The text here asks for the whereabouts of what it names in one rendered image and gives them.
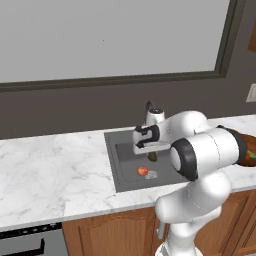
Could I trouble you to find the grey dishwasher with black handle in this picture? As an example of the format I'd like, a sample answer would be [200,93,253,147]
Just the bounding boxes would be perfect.
[0,222,69,256]

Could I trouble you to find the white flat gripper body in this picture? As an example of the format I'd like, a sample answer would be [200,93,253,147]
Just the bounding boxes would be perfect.
[133,141,172,156]

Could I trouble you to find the white wall socket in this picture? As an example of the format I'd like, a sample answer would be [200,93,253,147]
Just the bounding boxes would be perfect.
[245,83,256,104]

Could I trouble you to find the black sink tap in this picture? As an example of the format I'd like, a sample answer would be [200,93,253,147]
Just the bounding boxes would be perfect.
[144,100,157,113]

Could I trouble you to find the green and red vegetable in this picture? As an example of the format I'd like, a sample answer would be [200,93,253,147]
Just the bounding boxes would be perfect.
[245,149,256,162]

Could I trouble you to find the brown wall cupboard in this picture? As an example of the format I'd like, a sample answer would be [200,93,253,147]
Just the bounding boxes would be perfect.
[247,19,256,53]

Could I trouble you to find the brown wooden bowl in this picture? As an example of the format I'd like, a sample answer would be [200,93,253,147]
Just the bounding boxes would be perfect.
[233,131,256,168]

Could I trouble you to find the brown wooden cupboard door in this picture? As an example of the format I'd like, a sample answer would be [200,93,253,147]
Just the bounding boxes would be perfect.
[61,206,160,256]
[193,189,256,256]

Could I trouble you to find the silver cupboard door handle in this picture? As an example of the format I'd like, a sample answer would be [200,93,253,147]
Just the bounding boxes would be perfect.
[156,221,167,240]

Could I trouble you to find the dark olive frozen fruit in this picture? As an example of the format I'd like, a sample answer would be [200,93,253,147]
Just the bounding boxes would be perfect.
[147,152,159,163]

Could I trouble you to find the red orange frozen fruit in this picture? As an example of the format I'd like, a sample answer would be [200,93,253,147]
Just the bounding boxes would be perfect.
[137,166,149,177]

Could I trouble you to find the grey kitchen sink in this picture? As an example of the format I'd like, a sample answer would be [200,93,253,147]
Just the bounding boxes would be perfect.
[103,127,192,194]

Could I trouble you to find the window with dark frame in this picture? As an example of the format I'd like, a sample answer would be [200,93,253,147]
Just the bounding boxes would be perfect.
[0,0,248,93]

